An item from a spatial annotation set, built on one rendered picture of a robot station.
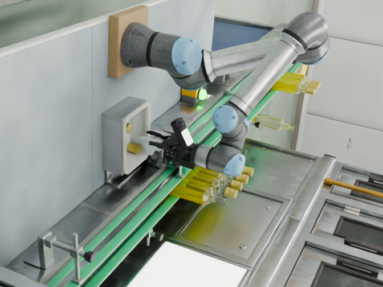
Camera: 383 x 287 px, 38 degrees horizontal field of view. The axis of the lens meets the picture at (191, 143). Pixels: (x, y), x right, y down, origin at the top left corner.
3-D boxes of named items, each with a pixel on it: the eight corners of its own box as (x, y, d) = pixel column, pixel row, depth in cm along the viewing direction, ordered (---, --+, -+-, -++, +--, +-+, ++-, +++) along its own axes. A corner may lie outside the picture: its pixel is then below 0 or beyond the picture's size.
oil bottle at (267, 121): (242, 122, 291) (291, 134, 282) (244, 112, 289) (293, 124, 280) (246, 119, 296) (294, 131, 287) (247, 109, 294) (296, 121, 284)
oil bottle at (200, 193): (158, 191, 213) (209, 207, 205) (158, 179, 210) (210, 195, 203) (164, 184, 218) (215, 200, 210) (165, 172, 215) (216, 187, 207)
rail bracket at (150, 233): (125, 241, 198) (158, 253, 194) (125, 225, 195) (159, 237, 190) (131, 235, 202) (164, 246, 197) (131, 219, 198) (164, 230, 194)
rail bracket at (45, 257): (24, 266, 162) (89, 293, 154) (18, 219, 154) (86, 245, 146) (35, 257, 166) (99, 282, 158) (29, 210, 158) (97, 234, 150)
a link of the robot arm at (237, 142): (247, 113, 176) (236, 146, 174) (253, 123, 186) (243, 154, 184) (224, 107, 178) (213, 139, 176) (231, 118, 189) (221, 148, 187)
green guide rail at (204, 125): (167, 148, 210) (187, 154, 207) (167, 146, 210) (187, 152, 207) (298, 31, 350) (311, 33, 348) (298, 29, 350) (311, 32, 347)
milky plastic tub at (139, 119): (104, 171, 197) (125, 177, 194) (102, 113, 186) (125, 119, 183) (129, 150, 211) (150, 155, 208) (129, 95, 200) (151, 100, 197)
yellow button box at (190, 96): (179, 99, 243) (195, 103, 240) (180, 83, 239) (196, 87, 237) (187, 94, 248) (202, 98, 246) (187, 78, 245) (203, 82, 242)
